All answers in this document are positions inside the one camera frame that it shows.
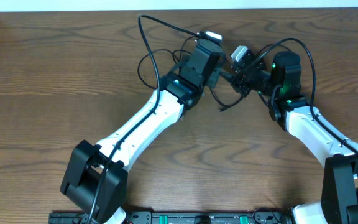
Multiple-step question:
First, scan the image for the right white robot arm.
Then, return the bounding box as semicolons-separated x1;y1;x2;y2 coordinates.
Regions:
229;46;358;223

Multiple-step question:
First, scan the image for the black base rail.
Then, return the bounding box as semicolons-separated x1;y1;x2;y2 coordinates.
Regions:
48;208;296;224

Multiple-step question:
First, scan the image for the short black USB cable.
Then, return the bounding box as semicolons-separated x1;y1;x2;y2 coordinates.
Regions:
137;35;200;91

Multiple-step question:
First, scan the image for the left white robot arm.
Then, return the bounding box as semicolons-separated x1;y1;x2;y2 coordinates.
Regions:
60;37;224;223

